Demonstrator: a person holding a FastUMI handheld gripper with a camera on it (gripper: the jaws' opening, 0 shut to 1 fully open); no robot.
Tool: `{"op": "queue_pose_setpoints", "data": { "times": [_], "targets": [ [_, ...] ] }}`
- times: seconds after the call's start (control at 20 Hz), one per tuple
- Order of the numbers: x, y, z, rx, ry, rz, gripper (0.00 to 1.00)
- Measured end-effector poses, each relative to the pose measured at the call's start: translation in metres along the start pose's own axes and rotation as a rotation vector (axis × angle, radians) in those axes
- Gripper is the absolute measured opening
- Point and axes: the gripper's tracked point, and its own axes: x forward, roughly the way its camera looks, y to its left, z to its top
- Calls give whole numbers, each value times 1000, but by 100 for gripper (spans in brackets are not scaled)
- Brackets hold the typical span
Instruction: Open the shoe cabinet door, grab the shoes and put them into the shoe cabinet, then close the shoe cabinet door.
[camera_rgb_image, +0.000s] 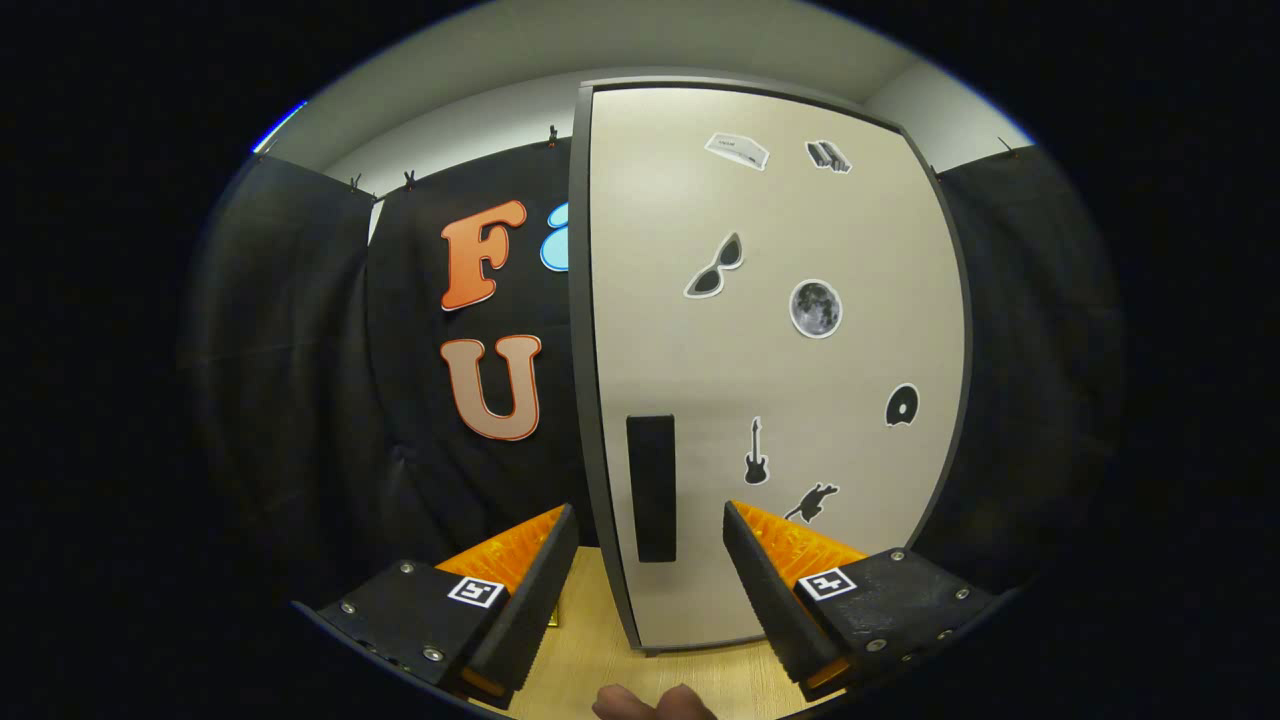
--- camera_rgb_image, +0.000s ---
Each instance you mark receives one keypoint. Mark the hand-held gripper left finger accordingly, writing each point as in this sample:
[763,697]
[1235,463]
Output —
[535,600]

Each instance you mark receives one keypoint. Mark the dark grey shoe cabinet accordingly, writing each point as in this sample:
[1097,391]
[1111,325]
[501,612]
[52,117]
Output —
[583,350]

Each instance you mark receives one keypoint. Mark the black backdrop cloth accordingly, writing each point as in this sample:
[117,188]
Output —
[300,400]

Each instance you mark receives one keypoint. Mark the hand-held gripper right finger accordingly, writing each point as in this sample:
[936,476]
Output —
[768,600]

